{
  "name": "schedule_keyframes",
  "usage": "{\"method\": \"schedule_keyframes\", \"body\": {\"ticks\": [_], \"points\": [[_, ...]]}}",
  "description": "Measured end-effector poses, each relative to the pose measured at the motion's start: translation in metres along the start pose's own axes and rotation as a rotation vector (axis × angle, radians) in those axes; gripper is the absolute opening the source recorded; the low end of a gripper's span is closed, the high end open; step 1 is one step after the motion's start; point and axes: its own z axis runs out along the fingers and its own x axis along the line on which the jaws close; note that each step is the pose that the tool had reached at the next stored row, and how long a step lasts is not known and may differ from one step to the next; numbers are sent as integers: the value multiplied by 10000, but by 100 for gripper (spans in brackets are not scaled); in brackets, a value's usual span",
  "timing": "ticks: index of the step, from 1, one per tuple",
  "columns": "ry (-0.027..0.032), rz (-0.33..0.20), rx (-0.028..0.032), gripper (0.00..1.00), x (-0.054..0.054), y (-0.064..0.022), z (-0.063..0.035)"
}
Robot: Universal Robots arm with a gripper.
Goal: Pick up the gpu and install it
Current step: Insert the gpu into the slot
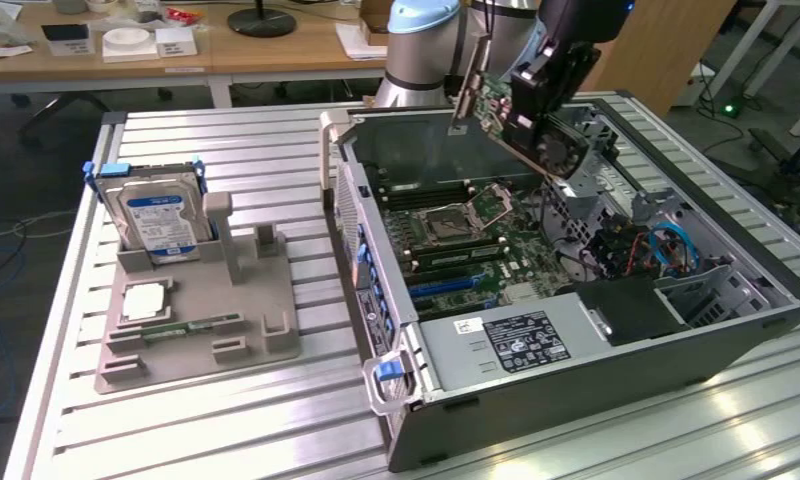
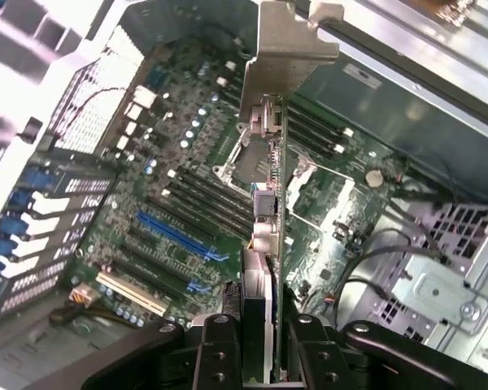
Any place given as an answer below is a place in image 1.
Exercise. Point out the white box with round hollow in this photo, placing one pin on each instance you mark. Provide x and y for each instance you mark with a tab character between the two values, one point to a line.
129	47

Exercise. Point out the blue case latch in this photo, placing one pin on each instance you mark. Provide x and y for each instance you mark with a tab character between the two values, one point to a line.
386	372

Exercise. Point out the wooden cabinet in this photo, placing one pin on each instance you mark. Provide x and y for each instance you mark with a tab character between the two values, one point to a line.
660	50

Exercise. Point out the red packet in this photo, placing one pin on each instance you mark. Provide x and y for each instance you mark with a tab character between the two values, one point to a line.
181	16

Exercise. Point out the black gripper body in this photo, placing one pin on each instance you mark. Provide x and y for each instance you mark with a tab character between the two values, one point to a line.
573	30

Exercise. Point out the hard disk with blue caddy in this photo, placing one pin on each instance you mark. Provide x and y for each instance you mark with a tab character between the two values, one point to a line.
155	220

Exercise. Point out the white cup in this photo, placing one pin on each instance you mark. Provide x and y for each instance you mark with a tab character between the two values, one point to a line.
101	5

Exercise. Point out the grey cup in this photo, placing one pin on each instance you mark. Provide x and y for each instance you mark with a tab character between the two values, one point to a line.
69	6

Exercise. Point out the white box with printed label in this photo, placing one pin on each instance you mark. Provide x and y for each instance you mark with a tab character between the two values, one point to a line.
174	42

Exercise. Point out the white paper stack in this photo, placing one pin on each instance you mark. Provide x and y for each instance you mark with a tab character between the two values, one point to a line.
360	42

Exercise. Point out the green indicator light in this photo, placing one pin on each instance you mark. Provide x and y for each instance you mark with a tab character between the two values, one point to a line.
729	108

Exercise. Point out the metal disk bay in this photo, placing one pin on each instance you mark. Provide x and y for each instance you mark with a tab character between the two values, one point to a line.
713	295

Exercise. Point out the wooden desk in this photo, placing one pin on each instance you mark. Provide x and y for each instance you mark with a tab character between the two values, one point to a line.
273	55

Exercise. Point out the CPU socket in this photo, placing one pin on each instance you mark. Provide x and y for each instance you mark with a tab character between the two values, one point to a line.
449	222

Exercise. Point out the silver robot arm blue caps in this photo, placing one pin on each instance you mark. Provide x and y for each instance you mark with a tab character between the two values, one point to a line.
426	55

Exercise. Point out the black round lamp base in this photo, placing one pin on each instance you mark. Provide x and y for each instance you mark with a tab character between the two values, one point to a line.
261	24

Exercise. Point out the small silver heatsink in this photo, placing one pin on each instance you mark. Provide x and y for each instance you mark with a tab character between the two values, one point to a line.
522	294

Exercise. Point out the green motherboard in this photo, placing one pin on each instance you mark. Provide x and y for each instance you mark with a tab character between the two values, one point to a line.
522	260

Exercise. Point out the metal socket cover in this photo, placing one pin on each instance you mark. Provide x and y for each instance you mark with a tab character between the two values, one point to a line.
492	202

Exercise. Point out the brown cardboard box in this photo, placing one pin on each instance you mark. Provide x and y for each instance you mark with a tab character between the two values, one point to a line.
373	20

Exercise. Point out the grey power supply unit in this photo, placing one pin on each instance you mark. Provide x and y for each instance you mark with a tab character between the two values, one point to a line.
453	360

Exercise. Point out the white box with black top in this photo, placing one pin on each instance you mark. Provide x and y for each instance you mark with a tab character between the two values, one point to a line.
67	40

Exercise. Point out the perforated metal drive cage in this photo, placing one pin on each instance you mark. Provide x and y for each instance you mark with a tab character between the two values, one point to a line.
573	210

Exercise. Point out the green RAM stick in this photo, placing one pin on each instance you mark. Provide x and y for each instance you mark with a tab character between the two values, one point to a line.
186	328

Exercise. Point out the silver CPU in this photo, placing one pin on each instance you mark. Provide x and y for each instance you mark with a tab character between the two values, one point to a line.
145	301

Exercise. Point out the black installed RAM stick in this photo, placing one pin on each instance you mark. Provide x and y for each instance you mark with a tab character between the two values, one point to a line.
453	251
462	260

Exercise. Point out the grey parts rack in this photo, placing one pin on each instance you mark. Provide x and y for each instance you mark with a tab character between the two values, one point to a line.
199	300

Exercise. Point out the graphics card with black fan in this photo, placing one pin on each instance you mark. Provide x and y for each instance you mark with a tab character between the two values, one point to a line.
500	107

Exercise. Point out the white desk frame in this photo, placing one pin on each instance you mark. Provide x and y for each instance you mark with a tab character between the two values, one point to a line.
747	50

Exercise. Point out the open black PC case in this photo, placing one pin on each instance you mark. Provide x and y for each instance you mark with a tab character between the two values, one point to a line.
573	425

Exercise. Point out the white paper slip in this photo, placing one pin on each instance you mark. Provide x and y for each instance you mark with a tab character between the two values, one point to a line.
6	51

